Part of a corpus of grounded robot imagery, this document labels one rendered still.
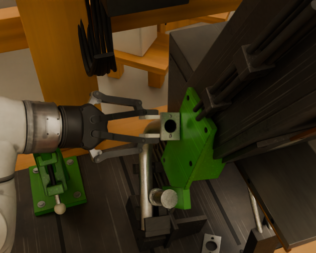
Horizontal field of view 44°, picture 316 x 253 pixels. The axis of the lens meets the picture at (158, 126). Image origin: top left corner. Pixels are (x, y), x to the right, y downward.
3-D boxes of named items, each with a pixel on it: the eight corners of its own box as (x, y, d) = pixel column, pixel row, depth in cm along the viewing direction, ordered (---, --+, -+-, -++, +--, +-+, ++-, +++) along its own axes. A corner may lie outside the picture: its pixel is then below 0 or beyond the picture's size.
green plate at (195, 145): (212, 197, 84) (251, 127, 70) (177, 202, 81) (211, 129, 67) (192, 157, 91) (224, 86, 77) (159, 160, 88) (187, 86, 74)
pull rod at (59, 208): (67, 214, 94) (63, 201, 90) (55, 218, 94) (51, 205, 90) (64, 196, 98) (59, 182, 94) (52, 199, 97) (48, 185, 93)
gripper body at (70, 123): (62, 152, 65) (114, 150, 70) (61, 101, 65) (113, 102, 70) (50, 150, 72) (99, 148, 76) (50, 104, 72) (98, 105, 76)
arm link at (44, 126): (27, 97, 62) (64, 98, 65) (17, 101, 70) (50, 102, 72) (27, 155, 62) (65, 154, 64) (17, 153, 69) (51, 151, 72)
